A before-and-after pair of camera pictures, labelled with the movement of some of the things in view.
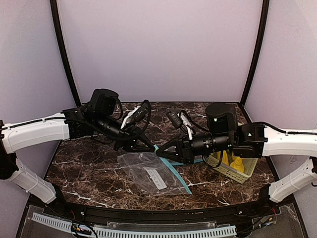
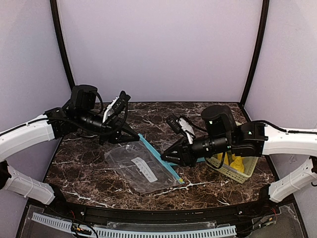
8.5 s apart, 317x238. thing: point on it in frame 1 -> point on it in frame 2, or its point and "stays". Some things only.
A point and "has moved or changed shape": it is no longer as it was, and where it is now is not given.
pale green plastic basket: [249, 164] stays
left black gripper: [130, 140] -> [115, 131]
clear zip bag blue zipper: [151, 174] has moved or changed shape
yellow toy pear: [237, 164] stays
